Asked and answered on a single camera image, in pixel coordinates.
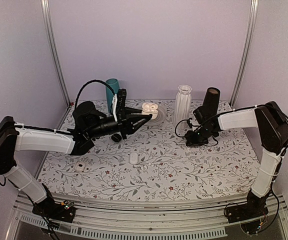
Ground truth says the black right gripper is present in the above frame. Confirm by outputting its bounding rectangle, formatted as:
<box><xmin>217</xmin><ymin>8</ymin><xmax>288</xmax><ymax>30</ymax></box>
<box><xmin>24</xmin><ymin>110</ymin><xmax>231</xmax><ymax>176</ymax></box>
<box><xmin>186</xmin><ymin>125</ymin><xmax>215</xmax><ymax>147</ymax></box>

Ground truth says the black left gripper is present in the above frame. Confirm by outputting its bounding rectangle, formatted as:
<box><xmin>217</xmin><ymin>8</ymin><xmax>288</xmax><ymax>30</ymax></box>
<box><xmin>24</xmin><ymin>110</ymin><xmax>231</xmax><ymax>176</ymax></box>
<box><xmin>87</xmin><ymin>106</ymin><xmax>151</xmax><ymax>139</ymax></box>

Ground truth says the beige earbud charging case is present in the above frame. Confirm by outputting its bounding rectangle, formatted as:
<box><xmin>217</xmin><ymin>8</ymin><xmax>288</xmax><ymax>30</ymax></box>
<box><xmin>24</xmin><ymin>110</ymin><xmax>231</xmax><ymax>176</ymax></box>
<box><xmin>141</xmin><ymin>102</ymin><xmax>159</xmax><ymax>120</ymax></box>

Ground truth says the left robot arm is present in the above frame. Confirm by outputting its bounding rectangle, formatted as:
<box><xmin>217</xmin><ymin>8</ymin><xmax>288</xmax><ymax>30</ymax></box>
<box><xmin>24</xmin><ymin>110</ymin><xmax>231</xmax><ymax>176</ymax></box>
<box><xmin>0</xmin><ymin>101</ymin><xmax>153</xmax><ymax>217</ymax></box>

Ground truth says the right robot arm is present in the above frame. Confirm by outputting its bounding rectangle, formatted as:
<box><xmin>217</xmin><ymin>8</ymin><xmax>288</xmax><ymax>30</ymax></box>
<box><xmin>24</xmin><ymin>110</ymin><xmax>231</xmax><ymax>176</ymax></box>
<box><xmin>184</xmin><ymin>101</ymin><xmax>288</xmax><ymax>218</ymax></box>

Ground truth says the small black earbud case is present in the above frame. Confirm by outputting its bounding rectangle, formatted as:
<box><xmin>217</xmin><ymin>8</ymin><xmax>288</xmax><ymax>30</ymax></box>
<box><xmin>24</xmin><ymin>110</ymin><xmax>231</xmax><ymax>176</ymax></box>
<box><xmin>111</xmin><ymin>133</ymin><xmax>122</xmax><ymax>143</ymax></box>

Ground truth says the white open earbud case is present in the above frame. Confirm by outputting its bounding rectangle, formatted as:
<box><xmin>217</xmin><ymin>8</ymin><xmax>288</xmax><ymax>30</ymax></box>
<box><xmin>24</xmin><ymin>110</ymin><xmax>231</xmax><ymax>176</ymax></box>
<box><xmin>75</xmin><ymin>162</ymin><xmax>86</xmax><ymax>172</ymax></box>

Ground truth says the grey spiral plate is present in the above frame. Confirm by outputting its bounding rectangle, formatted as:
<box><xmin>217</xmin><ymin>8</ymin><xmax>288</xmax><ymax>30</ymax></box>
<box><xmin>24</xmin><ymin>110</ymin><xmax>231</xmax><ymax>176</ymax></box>
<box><xmin>144</xmin><ymin>105</ymin><xmax>167</xmax><ymax>127</ymax></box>

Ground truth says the teal cup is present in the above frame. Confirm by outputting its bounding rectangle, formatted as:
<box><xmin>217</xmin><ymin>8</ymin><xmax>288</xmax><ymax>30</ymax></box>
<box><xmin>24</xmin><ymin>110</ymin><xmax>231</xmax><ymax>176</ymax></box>
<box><xmin>106</xmin><ymin>78</ymin><xmax>120</xmax><ymax>114</ymax></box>

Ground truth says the white ribbed vase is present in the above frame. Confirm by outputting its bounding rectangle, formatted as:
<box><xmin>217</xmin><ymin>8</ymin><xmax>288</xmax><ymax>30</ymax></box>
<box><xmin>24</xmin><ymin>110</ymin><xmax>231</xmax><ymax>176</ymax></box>
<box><xmin>173</xmin><ymin>84</ymin><xmax>192</xmax><ymax>126</ymax></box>

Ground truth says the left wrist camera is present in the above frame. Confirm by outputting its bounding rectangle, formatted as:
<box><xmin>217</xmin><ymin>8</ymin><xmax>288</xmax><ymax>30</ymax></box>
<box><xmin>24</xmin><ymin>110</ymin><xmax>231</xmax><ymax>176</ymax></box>
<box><xmin>110</xmin><ymin>88</ymin><xmax>127</xmax><ymax>121</ymax></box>

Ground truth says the right aluminium frame post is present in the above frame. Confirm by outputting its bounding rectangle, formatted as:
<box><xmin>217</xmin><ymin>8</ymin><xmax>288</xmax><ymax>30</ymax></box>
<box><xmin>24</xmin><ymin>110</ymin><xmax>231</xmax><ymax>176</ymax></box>
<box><xmin>229</xmin><ymin>0</ymin><xmax>259</xmax><ymax>107</ymax></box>

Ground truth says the aluminium front rail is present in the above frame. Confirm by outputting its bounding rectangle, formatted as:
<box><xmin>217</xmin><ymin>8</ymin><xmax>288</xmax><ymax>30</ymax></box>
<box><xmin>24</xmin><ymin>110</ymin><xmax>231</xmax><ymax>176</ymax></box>
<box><xmin>6</xmin><ymin>194</ymin><xmax>288</xmax><ymax>240</ymax></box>

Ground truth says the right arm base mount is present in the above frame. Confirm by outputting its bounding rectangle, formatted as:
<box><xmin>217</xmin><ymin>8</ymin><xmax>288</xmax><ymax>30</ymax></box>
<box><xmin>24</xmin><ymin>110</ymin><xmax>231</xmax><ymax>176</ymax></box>
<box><xmin>223</xmin><ymin>190</ymin><xmax>270</xmax><ymax>235</ymax></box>

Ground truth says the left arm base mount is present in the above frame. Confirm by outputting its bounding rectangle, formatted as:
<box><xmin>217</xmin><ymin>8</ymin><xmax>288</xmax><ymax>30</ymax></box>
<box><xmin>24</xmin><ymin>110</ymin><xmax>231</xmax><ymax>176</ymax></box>
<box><xmin>32</xmin><ymin>196</ymin><xmax>76</xmax><ymax>223</ymax></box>

